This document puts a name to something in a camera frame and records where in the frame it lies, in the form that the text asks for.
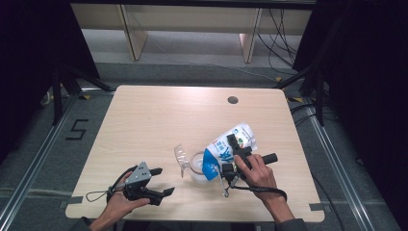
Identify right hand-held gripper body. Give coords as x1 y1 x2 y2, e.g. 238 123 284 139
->
217 145 279 199

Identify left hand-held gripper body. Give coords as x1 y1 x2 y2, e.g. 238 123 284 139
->
122 161 164 207

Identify blue white milk pouch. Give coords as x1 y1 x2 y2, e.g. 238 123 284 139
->
201 122 259 182

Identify clear cup with handle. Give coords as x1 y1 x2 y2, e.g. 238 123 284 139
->
173 142 210 185

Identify person's right hand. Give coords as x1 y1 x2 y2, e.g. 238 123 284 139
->
233 153 279 202

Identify person's left hand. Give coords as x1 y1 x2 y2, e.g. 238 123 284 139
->
105 170 151 220

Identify black metal stand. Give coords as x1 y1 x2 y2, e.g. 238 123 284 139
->
52 64 115 127
273 64 326 127

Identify beige wooden desk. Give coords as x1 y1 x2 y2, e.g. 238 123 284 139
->
70 3 314 64

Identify dark curtain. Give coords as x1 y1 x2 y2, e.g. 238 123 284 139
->
292 0 408 231
0 0 101 163

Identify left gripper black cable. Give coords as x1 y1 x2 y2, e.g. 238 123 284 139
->
85 165 139 204

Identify black floor cables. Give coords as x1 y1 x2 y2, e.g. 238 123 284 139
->
289 101 339 127

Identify aluminium floor rail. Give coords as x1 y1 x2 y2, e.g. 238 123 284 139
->
0 93 80 223
307 107 377 231

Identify black hanging cables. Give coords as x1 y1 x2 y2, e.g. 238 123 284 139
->
256 9 300 77

